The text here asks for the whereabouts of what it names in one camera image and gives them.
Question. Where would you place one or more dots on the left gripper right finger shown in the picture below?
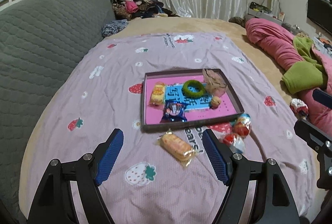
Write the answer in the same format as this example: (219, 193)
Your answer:
(273, 201)

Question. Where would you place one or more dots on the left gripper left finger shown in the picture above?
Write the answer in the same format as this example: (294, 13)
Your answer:
(53, 201)

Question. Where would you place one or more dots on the brown walnut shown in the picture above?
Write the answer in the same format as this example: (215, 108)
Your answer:
(215, 102)

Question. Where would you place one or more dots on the beige mesh drawstring pouch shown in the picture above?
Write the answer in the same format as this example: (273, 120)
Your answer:
(214, 84)

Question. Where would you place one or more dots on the blue cookie packet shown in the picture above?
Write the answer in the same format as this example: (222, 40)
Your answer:
(174, 111)

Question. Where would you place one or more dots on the yellow packaged cake snack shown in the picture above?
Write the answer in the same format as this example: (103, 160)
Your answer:
(158, 94)

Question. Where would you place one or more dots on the red white knitted item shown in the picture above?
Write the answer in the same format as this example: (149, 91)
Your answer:
(299, 108)

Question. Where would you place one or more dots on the green fleece blanket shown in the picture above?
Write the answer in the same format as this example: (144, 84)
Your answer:
(308, 73)

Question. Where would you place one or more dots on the red white blue egg toy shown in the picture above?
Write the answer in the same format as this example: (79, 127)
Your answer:
(235, 142)

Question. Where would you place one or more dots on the pink strawberry print blanket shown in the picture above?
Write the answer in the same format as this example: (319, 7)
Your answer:
(162, 90)

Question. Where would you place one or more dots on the pink rolled quilt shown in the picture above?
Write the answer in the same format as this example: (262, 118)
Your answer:
(277, 42)

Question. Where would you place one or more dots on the orange packaged biscuit snack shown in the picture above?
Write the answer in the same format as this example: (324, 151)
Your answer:
(179, 149)

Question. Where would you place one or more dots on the black television screen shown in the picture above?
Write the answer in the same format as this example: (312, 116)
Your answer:
(320, 13)

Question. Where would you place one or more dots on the cluttered side table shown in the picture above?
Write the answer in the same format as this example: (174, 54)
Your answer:
(268, 9)

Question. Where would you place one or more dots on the tan bed sheet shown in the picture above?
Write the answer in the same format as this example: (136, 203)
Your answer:
(233, 39)

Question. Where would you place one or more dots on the purple cardboard tray box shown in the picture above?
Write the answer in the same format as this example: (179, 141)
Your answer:
(164, 125)

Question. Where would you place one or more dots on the pink and blue book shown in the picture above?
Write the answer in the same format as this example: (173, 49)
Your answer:
(197, 109)

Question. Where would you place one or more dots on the grey quilted headboard cushion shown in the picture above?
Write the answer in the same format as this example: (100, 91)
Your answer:
(42, 41)

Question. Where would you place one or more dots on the blue floral cloth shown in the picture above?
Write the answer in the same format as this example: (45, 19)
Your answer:
(114, 27)

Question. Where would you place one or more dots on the pile of mixed clothes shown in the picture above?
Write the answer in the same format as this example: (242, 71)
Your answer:
(132, 9)

